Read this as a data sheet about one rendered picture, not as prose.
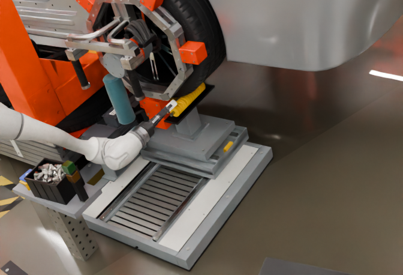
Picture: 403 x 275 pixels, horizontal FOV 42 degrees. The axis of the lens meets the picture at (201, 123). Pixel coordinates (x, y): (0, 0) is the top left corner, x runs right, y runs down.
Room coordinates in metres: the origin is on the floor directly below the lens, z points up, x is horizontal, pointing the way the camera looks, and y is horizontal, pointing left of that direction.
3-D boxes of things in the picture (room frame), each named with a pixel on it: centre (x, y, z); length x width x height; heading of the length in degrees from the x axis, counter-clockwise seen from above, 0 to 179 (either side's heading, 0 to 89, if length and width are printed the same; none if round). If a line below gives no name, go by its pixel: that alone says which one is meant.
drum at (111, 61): (2.18, 0.24, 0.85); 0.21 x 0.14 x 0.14; 137
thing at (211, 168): (2.36, 0.07, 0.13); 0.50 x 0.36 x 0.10; 47
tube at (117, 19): (2.21, 0.34, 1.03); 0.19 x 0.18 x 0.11; 137
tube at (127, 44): (2.08, 0.20, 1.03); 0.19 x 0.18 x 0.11; 137
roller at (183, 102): (2.22, 0.03, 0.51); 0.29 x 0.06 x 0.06; 137
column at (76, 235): (1.90, 0.74, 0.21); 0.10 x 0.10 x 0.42; 47
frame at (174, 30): (2.23, 0.19, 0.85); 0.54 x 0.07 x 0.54; 47
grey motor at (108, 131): (2.42, 0.44, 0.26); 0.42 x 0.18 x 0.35; 137
